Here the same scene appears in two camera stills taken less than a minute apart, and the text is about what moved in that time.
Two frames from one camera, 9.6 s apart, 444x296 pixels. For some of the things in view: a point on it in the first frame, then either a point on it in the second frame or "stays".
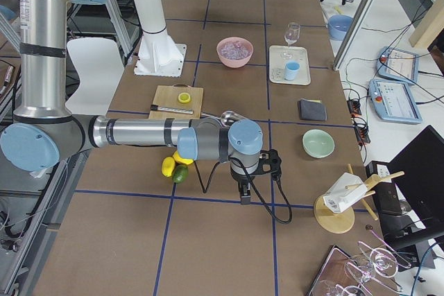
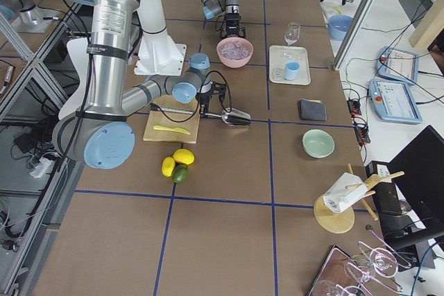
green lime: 180,173 stays
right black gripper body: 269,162 -> 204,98
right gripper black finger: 245,199 -> 204,109
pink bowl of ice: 234,52 stays
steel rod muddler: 155,107 stays
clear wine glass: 291,36 stays
